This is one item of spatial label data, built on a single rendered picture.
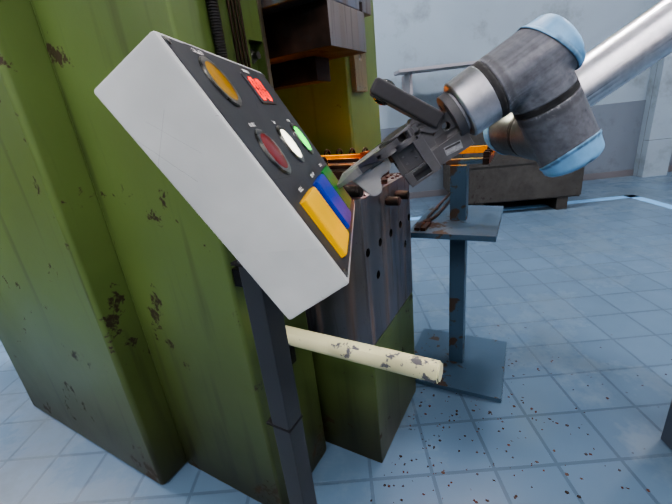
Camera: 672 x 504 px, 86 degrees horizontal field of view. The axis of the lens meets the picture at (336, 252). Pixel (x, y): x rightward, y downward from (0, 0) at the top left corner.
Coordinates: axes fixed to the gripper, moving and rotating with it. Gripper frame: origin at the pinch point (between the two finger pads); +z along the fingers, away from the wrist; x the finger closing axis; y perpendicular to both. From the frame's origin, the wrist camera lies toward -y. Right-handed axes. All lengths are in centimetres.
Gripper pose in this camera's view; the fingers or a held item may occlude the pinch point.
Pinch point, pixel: (341, 178)
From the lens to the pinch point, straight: 60.9
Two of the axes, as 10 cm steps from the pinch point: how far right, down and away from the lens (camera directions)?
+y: 5.9, 7.7, 2.6
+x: 0.7, -3.6, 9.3
